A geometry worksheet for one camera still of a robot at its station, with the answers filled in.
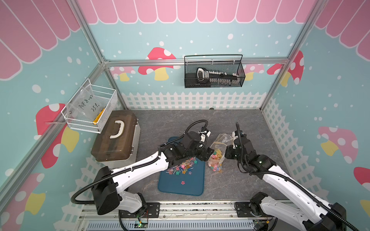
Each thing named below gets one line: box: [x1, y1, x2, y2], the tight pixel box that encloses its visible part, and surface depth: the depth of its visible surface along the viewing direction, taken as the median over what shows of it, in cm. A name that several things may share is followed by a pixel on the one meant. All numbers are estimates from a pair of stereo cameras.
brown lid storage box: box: [90, 109, 141, 169], surface depth 87 cm
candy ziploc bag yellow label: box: [208, 141, 227, 172], surface depth 87 cm
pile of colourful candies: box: [165, 156, 198, 176], surface depth 89 cm
